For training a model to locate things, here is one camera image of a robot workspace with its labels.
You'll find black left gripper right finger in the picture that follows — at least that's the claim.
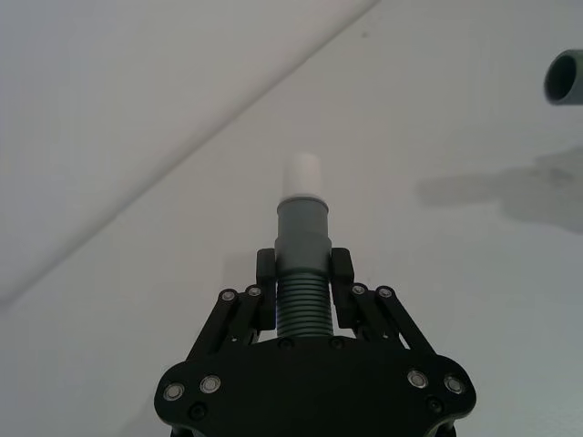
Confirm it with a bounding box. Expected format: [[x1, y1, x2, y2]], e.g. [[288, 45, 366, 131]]
[[329, 247, 439, 357]]

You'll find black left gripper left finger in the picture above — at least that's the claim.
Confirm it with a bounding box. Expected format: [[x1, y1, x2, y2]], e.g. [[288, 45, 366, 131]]
[[188, 248, 280, 363]]

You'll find grey ribbed hose white tip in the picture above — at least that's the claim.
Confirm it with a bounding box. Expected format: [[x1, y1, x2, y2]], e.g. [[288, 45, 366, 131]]
[[274, 152, 332, 340]]

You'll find grey plastic tube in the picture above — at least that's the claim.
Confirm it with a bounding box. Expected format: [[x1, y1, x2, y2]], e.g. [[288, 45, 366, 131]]
[[543, 46, 583, 107]]

